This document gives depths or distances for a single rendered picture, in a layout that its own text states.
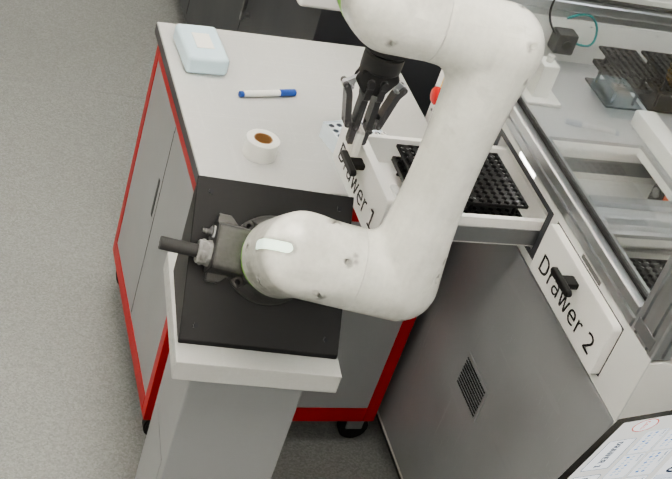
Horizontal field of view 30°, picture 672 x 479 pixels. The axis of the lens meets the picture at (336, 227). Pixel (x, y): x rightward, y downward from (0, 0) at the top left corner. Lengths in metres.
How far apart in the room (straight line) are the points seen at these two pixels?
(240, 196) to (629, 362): 0.71
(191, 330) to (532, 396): 0.71
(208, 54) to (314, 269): 1.01
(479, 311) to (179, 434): 0.74
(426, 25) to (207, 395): 0.78
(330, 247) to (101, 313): 1.46
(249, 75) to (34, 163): 1.06
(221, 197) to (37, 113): 1.90
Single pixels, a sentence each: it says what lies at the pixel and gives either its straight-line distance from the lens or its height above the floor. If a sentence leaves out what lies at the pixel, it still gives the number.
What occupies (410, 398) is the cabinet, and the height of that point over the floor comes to 0.23.
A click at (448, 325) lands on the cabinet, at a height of 0.48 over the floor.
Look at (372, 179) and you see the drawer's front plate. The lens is 2.30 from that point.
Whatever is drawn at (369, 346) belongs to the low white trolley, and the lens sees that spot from 2.85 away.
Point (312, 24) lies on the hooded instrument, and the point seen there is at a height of 0.73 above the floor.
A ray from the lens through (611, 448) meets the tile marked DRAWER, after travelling 1.82.
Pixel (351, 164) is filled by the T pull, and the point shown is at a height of 0.91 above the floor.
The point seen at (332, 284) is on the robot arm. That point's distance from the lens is 1.86.
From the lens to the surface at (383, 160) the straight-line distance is 2.51.
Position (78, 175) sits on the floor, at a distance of 3.69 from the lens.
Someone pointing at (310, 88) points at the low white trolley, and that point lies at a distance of 2.84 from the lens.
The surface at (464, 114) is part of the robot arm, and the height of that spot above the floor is 1.30.
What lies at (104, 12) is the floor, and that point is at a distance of 4.54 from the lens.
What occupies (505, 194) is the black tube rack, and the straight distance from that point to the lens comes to 2.44.
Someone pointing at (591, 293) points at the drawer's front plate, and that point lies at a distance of 2.23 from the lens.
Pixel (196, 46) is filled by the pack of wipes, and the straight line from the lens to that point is 2.78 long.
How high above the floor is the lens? 2.13
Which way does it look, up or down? 35 degrees down
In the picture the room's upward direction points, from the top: 19 degrees clockwise
